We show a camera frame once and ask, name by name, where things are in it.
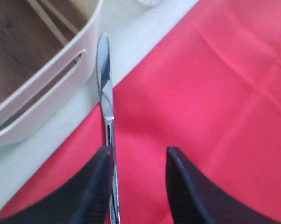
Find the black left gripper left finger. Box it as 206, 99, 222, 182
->
0, 146, 113, 224

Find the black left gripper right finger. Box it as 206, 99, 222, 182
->
166, 147, 281, 224

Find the red tablecloth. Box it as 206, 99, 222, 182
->
0, 0, 281, 224

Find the steel table knife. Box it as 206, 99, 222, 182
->
96, 33, 121, 224

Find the wooden chopstick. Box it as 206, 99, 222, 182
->
41, 0, 78, 35
27, 0, 68, 46

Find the cream plastic tub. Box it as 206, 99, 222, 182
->
0, 0, 103, 147

